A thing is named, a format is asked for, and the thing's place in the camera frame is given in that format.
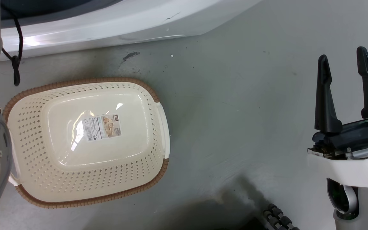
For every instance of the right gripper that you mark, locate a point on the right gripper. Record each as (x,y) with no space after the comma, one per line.
(353,159)

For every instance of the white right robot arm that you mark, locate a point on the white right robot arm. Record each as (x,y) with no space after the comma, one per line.
(361,207)

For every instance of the white washing machine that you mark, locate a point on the white washing machine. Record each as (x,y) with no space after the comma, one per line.
(107,22)

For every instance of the cream perforated laundry basket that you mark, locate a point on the cream perforated laundry basket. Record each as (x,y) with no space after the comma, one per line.
(59,179)

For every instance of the paper product label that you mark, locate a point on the paper product label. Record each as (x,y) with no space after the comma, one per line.
(102,127)

